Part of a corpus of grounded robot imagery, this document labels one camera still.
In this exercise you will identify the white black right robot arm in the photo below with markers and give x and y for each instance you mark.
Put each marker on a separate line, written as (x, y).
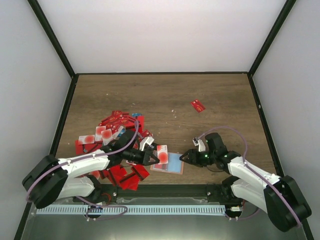
(278, 196)

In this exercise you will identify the blue card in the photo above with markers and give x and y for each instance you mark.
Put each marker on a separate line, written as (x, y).
(135, 115)

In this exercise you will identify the light blue slotted cable duct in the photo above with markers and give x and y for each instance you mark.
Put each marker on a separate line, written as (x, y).
(77, 209)

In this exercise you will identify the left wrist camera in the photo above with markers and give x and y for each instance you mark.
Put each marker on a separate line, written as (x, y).
(146, 142)

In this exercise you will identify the black enclosure frame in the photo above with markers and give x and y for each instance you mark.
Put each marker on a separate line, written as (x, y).
(286, 9)

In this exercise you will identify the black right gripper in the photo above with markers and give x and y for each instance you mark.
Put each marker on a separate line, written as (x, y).
(193, 153)

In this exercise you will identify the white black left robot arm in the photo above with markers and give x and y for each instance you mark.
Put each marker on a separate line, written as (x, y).
(57, 178)

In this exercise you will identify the lone red VIP card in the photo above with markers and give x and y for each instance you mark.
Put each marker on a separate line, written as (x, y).
(197, 105)

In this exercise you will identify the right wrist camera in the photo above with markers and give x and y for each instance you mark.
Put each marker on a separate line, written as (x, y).
(199, 144)

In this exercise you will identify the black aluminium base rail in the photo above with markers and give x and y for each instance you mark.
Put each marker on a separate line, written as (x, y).
(212, 193)

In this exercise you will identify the pile of red cards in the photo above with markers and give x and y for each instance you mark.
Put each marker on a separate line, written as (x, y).
(120, 134)

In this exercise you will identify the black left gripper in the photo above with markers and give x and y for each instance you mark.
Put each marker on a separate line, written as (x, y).
(146, 157)

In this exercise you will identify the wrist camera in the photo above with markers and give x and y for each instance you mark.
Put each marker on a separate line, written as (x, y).
(146, 142)
(199, 144)

